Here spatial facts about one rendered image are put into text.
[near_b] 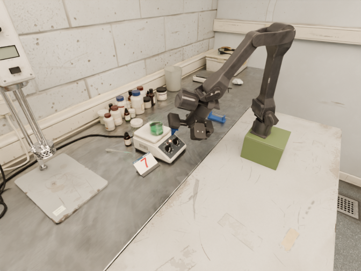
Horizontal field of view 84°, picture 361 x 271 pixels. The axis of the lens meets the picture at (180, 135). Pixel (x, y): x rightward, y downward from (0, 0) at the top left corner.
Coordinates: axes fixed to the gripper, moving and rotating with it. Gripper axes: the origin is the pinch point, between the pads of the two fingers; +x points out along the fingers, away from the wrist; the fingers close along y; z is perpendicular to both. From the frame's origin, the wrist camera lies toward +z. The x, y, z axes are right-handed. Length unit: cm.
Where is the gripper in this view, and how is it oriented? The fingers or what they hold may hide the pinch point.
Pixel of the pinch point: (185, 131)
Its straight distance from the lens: 80.7
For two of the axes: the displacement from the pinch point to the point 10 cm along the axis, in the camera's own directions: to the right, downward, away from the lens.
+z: 1.4, 8.2, -5.5
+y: 9.0, 1.3, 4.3
